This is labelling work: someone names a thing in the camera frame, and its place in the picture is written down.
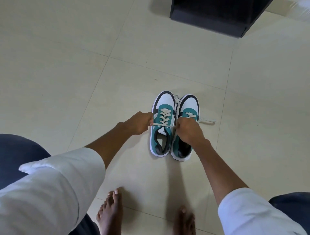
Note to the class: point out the person's left hand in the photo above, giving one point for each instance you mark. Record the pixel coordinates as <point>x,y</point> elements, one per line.
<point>138,123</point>

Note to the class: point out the person's right forearm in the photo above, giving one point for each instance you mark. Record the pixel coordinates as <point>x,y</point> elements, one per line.
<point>218,172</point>

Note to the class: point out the white shoelace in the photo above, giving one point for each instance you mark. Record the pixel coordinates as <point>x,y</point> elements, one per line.
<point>208,120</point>
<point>162,125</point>

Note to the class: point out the person's right leg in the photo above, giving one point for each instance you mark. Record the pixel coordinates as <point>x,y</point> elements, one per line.
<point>295,208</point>

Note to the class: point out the person's right fingers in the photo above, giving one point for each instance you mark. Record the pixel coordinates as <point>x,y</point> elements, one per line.
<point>179,126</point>

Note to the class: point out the person's right foot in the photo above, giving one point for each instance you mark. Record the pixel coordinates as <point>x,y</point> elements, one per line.
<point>184,221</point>

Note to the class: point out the white shirt sleeve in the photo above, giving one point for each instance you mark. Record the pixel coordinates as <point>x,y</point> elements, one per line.
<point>53,191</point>
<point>251,215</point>

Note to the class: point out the person's left forearm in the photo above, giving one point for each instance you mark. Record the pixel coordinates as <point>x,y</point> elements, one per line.
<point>109,145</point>

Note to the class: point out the person's left foot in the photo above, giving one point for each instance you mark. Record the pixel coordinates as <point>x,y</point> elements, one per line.
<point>110,215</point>

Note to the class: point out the person's left fingers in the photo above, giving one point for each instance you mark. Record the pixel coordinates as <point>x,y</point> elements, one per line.
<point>149,119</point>

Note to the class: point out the person's left leg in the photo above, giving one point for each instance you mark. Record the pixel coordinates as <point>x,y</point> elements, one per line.
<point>14,155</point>

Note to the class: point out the person's right hand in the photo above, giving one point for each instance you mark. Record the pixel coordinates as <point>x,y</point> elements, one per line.
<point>190,132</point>

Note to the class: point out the person's foot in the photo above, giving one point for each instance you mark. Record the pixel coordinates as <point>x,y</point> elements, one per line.
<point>110,215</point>
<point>184,221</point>

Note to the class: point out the teal white sneaker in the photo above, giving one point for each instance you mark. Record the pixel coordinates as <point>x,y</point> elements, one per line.
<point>190,106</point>
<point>164,113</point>

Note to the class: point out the person's leg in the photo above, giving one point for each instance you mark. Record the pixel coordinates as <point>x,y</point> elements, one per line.
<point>14,155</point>
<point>295,208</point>

